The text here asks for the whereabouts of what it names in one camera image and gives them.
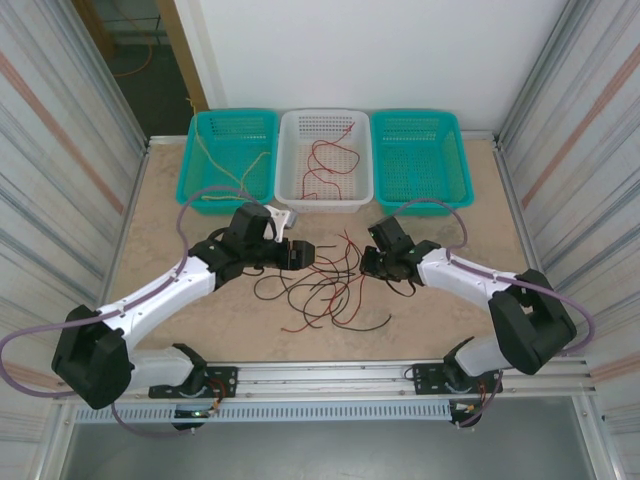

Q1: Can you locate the teal plastic basket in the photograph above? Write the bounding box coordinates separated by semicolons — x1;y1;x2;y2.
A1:
369;108;475;219
175;108;280;217

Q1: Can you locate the white plastic basket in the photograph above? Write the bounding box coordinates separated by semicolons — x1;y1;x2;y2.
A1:
273;107;375;215

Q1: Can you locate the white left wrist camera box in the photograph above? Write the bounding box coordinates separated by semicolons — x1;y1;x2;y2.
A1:
263;204;300;245

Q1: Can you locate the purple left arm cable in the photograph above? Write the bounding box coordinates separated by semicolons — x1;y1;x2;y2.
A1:
0;185;266;440

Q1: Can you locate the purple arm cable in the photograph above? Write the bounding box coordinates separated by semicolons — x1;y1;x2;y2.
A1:
392;198;596;430
0;185;266;440

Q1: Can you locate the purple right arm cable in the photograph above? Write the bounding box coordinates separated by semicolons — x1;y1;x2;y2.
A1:
392;198;596;430

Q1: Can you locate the aluminium table frame bar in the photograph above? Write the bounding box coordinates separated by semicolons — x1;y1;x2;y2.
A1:
146;130;501;147
102;142;151;306
492;139;569;357

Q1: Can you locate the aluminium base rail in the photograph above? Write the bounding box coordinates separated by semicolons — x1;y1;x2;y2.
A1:
52;355;599;399

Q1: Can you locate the slotted grey cable duct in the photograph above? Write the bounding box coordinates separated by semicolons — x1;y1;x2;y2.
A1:
73;401;454;424

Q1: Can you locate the wooden door frame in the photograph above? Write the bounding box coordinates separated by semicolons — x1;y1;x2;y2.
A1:
154;0;209;114

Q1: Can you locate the orange floor cable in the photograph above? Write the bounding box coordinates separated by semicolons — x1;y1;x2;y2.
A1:
117;42;161;77

